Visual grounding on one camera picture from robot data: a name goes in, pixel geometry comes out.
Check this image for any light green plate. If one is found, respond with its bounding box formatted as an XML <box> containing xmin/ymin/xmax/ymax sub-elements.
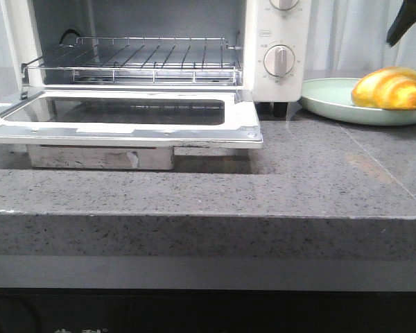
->
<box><xmin>299</xmin><ymin>78</ymin><xmax>416</xmax><ymax>126</ymax></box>

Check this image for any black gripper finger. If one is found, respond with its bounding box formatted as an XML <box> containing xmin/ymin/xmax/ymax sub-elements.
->
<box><xmin>385</xmin><ymin>0</ymin><xmax>416</xmax><ymax>47</ymax></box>

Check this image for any yellow croissant bread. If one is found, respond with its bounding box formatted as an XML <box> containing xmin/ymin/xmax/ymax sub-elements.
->
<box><xmin>351</xmin><ymin>67</ymin><xmax>416</xmax><ymax>110</ymax></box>

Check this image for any upper oven temperature knob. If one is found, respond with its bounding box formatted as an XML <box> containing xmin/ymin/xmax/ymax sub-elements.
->
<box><xmin>270</xmin><ymin>0</ymin><xmax>299</xmax><ymax>11</ymax></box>

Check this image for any white Toshiba toaster oven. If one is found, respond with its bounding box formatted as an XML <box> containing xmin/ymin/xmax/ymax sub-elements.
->
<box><xmin>0</xmin><ymin>1</ymin><xmax>312</xmax><ymax>117</ymax></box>

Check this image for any metal wire oven rack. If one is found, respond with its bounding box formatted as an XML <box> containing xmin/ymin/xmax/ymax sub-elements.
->
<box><xmin>21</xmin><ymin>37</ymin><xmax>243</xmax><ymax>86</ymax></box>

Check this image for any oven glass door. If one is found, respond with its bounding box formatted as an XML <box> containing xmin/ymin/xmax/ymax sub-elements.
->
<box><xmin>0</xmin><ymin>86</ymin><xmax>263</xmax><ymax>148</ymax></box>

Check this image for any lower oven timer knob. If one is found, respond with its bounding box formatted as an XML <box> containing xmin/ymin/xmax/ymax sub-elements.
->
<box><xmin>263</xmin><ymin>44</ymin><xmax>295</xmax><ymax>78</ymax></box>

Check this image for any metal crumb tray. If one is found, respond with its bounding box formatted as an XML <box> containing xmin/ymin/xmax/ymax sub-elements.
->
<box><xmin>27</xmin><ymin>145</ymin><xmax>174</xmax><ymax>170</ymax></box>

